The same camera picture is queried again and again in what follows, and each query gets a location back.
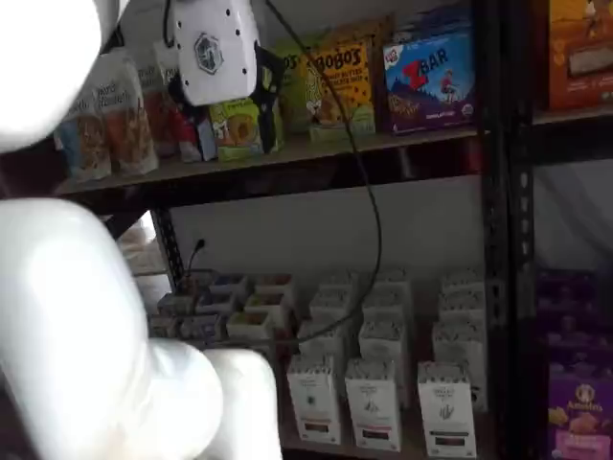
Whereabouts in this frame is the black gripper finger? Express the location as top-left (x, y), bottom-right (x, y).
top-left (167, 74), bottom-right (203, 141)
top-left (250, 44), bottom-right (288, 155)

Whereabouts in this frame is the wooden shelf board with snacks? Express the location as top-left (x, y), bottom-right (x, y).
top-left (50, 126), bottom-right (488, 197)

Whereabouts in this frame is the orange snack box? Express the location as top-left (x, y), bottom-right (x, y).
top-left (545, 0), bottom-right (613, 113)

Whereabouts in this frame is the white tea box pink strip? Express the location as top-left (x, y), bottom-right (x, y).
top-left (344, 357), bottom-right (403, 453)

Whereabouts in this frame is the granola bag with brown label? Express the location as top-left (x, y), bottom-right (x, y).
top-left (136, 59), bottom-right (181, 157)

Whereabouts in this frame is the small white carton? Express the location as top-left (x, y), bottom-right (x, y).
top-left (227, 310), bottom-right (275, 339)
top-left (208, 272), bottom-right (248, 294)
top-left (195, 289), bottom-right (237, 315)
top-left (243, 291), bottom-right (284, 315)

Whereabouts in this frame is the blue ZBar box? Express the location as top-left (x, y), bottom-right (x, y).
top-left (381, 31), bottom-right (481, 137)
top-left (392, 5), bottom-right (476, 48)

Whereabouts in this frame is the purple Annie's box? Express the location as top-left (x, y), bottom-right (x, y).
top-left (545, 363), bottom-right (613, 460)

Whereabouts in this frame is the orange Bobo's peanut butter box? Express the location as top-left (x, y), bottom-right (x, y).
top-left (304, 40), bottom-right (377, 143)

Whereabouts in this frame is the granola bag with blue label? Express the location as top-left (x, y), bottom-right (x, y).
top-left (54, 87), bottom-right (114, 184)

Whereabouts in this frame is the black metal rack with purple boxes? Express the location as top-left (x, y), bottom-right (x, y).
top-left (502, 0), bottom-right (613, 460)

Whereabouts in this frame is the black plug with cord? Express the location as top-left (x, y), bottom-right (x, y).
top-left (184, 238), bottom-right (208, 288)

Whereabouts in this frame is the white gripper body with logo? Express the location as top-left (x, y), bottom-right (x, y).
top-left (170, 0), bottom-right (262, 108)

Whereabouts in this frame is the white tea box green strip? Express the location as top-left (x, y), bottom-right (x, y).
top-left (417, 359), bottom-right (480, 458)

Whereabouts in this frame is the white tea box orange strip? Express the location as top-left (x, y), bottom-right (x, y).
top-left (285, 354), bottom-right (344, 445)

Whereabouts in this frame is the purple snack box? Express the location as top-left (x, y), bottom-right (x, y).
top-left (534, 270), bottom-right (605, 368)

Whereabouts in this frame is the green Bobo's apple pie box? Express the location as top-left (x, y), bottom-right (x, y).
top-left (208, 98), bottom-right (269, 162)

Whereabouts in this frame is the black metal shelf rack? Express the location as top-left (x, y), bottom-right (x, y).
top-left (47, 0), bottom-right (510, 460)

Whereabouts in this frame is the granola bag with orange label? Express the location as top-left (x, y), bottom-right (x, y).
top-left (93, 50), bottom-right (160, 176)

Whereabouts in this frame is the granola bag with red label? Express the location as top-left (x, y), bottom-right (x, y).
top-left (152, 40), bottom-right (205, 162)

